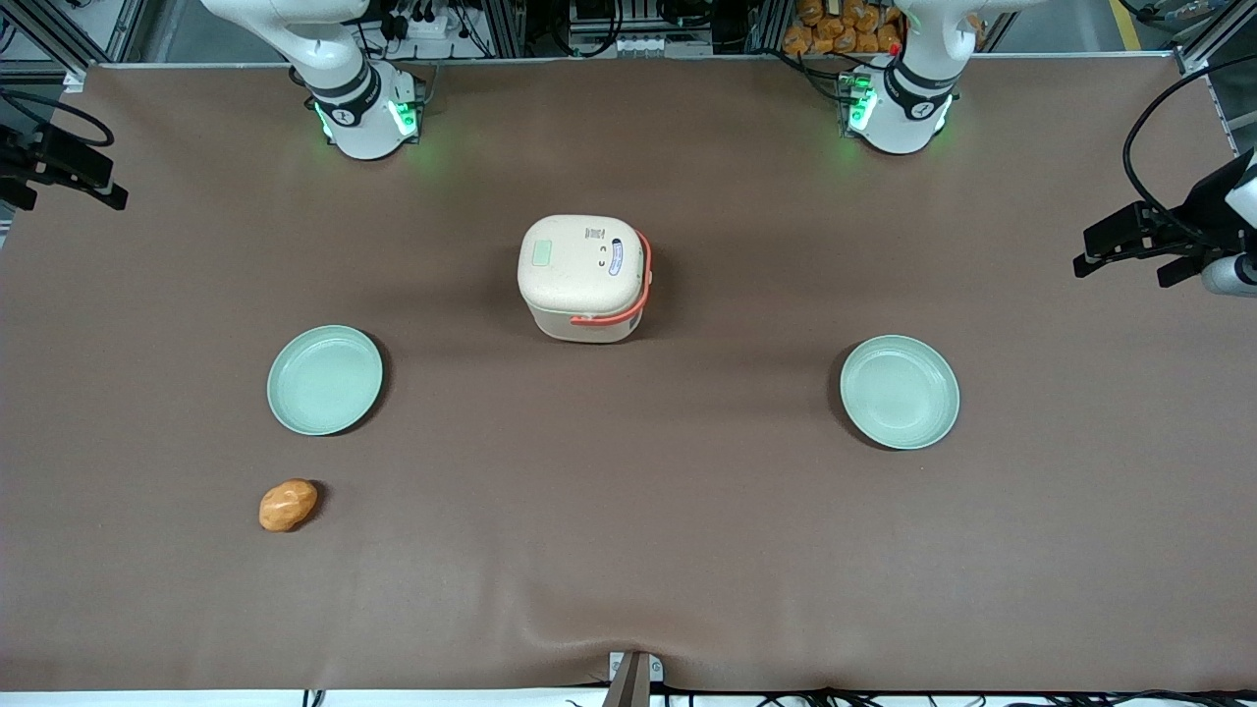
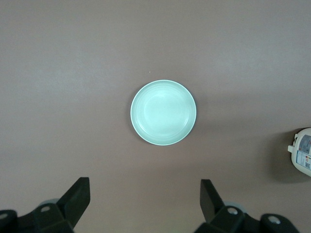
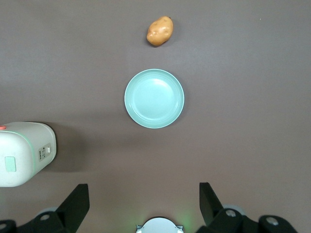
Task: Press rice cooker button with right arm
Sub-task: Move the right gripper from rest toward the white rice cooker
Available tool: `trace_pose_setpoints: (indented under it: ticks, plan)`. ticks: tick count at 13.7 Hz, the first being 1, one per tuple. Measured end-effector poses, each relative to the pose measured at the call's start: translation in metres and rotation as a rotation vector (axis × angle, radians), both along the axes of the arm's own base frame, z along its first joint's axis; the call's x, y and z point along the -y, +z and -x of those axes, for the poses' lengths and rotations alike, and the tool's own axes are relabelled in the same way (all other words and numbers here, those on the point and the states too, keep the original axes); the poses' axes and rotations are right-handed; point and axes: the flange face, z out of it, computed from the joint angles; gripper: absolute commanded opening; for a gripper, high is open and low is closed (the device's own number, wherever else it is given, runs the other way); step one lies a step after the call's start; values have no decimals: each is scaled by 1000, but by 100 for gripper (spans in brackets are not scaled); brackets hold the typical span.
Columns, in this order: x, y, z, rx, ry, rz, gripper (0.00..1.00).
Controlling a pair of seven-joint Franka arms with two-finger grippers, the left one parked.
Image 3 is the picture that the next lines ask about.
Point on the brown table cover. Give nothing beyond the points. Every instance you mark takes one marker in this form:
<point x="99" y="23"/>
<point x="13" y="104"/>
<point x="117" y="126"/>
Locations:
<point x="243" y="97"/>

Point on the mint green round plate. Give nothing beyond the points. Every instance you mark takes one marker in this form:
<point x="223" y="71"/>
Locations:
<point x="154" y="98"/>

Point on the brown potato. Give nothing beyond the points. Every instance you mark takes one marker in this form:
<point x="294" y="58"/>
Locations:
<point x="160" y="30"/>

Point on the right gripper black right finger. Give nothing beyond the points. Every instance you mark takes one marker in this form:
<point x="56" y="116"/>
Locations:
<point x="211" y="208"/>

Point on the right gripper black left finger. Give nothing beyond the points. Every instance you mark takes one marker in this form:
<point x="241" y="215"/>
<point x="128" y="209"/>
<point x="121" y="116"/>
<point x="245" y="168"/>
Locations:
<point x="70" y="211"/>

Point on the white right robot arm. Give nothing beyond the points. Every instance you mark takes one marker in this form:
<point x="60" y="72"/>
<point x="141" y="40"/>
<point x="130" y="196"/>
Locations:
<point x="159" y="225"/>

